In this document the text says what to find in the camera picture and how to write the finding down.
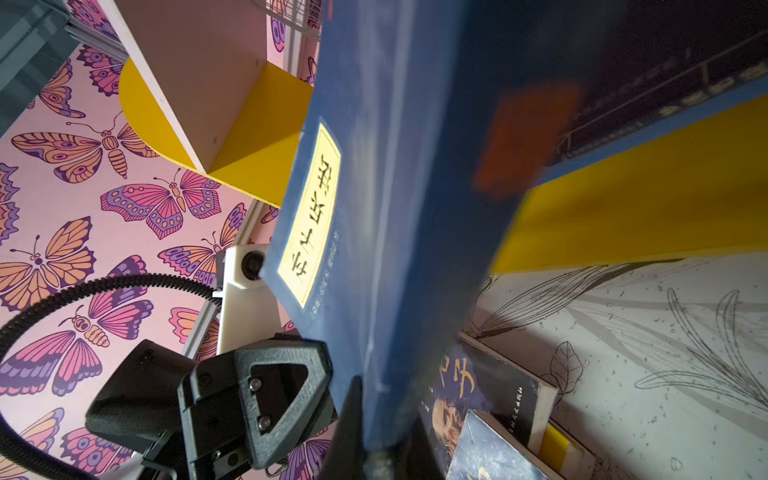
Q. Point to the purple cover book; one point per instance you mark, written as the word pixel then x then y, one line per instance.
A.
pixel 486 450

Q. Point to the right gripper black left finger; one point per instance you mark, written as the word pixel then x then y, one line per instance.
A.
pixel 345 458

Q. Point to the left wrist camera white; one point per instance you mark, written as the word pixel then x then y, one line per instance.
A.
pixel 249 310

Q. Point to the yellow wooden bookshelf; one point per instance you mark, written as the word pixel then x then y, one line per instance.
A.
pixel 199 89

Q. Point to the yellow cartoon cover book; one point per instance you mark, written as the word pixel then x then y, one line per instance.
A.
pixel 566 455

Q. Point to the dark portrait cover book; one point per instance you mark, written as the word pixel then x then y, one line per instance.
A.
pixel 473 376

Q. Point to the navy book yellow label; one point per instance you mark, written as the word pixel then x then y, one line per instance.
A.
pixel 663 58

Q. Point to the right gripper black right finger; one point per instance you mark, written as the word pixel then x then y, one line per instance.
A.
pixel 418 462

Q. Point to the clear wire rack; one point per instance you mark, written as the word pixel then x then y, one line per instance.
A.
pixel 304 16

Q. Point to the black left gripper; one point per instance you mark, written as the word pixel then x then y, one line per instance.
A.
pixel 216 418

